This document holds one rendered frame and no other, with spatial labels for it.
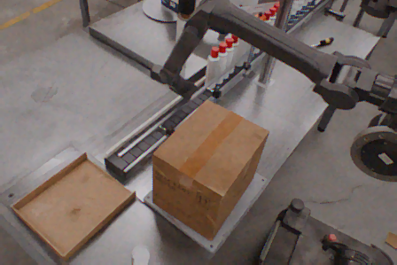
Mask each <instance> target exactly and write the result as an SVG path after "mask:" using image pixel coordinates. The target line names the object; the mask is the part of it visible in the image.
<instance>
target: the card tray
mask: <svg viewBox="0 0 397 265"><path fill-rule="evenodd" d="M135 196H136V190H134V191H130V190H129V189H127V188H126V187H125V186H123V185H122V184H121V183H119V182H118V181H116V180H115V179H114V178H113V177H111V176H110V175H108V173H106V172H105V171H104V170H102V168H100V167H99V166H97V164H95V163H94V162H93V161H91V160H90V159H88V157H87V154H86V152H84V153H82V154H81V155H80V156H78V157H77V158H76V159H74V160H72V161H71V162H69V163H68V165H66V166H65V167H63V168H61V169H60V170H59V171H58V172H57V173H56V174H53V175H52V176H51V177H49V178H48V179H46V180H45V181H44V182H42V183H41V184H40V185H38V186H37V187H35V188H34V189H33V190H32V191H30V192H29V193H28V194H26V195H25V196H24V197H22V198H21V199H18V201H17V202H15V203H14V204H12V205H11V207H12V210H13V211H14V213H15V214H16V215H17V216H18V217H19V218H20V219H21V220H23V222H25V223H26V225H28V227H29V228H31V229H32V230H33V231H34V232H35V234H37V236H38V237H40V239H42V240H43V242H45V243H46V245H48V246H49V247H51V249H52V250H53V251H54V252H55V253H56V254H57V255H58V256H60V258H61V259H63V261H67V260H68V259H70V258H71V257H72V256H73V255H74V253H76V252H77V251H78V250H80V249H81V247H82V246H83V245H84V244H86V243H87V242H88V241H90V239H91V238H92V237H93V236H94V235H95V234H96V233H97V232H99V231H100V230H101V229H102V228H103V227H104V226H105V225H106V224H107V223H109V222H110V220H112V218H113V217H114V216H115V215H116V214H118V213H119V212H120V211H121V210H122V208H124V207H125V206H126V205H127V204H128V203H129V202H130V201H131V200H133V198H134V197H135Z"/></svg>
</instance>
